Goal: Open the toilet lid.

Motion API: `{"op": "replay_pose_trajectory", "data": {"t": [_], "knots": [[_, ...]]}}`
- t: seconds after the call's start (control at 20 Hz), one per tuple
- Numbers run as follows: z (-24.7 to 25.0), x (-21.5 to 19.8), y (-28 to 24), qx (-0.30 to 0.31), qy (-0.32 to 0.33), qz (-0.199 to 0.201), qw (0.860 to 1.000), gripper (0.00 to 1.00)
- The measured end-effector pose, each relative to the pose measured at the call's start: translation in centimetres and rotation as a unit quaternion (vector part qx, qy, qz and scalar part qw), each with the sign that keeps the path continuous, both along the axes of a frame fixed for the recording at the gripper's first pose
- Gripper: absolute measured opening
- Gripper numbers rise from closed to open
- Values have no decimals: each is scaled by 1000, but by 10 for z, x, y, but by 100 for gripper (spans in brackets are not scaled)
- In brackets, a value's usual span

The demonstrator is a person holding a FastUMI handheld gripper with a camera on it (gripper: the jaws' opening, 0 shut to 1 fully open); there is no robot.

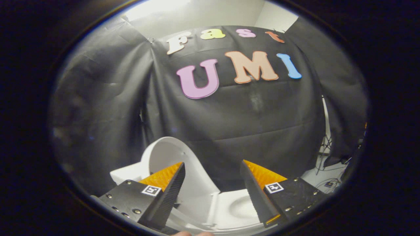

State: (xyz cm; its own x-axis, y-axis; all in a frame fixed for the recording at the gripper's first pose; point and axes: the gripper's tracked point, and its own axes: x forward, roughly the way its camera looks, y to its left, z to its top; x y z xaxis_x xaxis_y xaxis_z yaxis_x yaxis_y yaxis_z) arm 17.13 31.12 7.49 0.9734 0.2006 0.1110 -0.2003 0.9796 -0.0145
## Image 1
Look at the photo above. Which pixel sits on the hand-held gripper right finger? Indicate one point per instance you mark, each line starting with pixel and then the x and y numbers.
pixel 254 188

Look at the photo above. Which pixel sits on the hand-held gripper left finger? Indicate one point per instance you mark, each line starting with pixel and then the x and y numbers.
pixel 167 196

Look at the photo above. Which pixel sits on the white toilet lid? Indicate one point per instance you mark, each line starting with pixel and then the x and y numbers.
pixel 170 154

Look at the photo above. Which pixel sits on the white toilet seat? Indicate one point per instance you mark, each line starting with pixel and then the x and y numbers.
pixel 226 198

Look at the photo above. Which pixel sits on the white toilet with tank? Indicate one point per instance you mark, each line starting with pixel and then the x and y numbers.
pixel 126 173

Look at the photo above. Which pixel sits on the black backdrop cloth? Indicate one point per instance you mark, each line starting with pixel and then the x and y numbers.
pixel 249 131

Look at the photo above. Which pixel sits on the black light stand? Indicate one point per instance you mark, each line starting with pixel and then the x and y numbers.
pixel 325 131

